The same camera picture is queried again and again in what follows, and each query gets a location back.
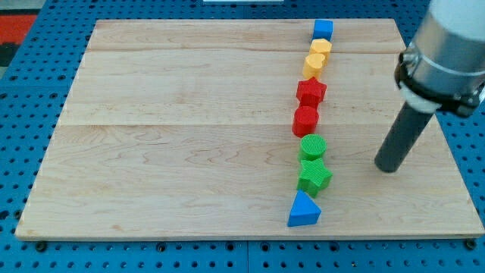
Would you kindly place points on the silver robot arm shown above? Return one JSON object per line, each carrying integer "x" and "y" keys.
{"x": 442, "y": 68}

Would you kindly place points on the red cylinder block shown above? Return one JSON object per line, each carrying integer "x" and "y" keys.
{"x": 305, "y": 120}

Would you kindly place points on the wooden board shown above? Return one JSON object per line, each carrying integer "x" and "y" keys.
{"x": 181, "y": 130}

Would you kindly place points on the green cylinder block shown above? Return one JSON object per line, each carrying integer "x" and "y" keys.
{"x": 312, "y": 146}

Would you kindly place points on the red star block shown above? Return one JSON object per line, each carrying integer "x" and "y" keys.
{"x": 310, "y": 92}

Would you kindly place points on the green star block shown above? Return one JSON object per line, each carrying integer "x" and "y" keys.
{"x": 313, "y": 177}

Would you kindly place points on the blue triangle block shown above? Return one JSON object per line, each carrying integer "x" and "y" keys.
{"x": 304, "y": 211}

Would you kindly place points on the yellow heart block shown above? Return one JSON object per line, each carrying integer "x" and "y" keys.
{"x": 313, "y": 66}

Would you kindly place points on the yellow hexagon block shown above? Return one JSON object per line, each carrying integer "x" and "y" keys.
{"x": 321, "y": 46}

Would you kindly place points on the blue cube block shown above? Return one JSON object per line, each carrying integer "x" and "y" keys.
{"x": 323, "y": 29}

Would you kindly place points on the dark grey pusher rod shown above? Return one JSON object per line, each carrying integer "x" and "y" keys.
{"x": 407, "y": 127}

